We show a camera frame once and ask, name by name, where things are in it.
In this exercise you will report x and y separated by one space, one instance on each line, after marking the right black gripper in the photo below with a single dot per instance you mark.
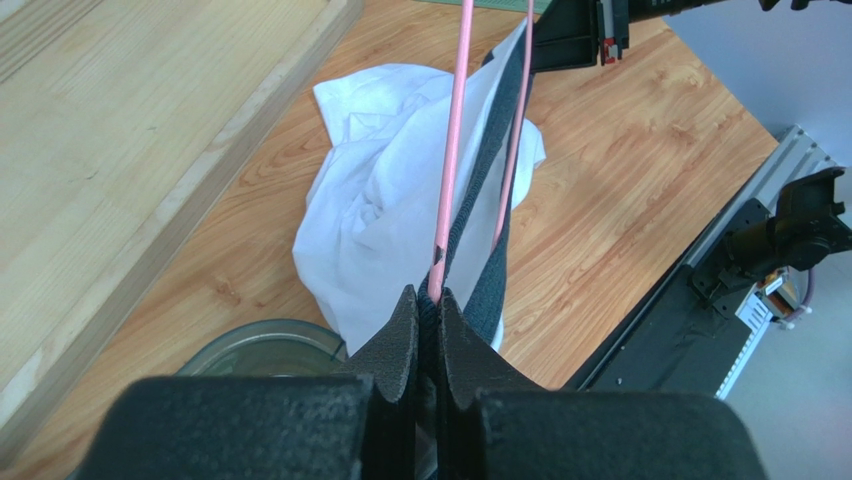
564 36

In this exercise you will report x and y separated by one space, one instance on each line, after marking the clear plastic laundry basket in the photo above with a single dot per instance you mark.
270 348

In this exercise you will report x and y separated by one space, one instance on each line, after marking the pink wire hanger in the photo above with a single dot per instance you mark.
453 144

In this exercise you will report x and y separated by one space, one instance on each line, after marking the white tank top navy trim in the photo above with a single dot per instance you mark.
371 212

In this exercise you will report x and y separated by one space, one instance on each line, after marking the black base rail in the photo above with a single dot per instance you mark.
673 340

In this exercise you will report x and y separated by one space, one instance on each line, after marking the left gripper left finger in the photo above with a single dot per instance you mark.
357 423

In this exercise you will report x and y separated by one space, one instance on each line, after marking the wooden clothes rack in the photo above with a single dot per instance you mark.
122 124

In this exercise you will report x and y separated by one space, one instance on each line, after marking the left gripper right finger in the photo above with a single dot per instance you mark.
495 423

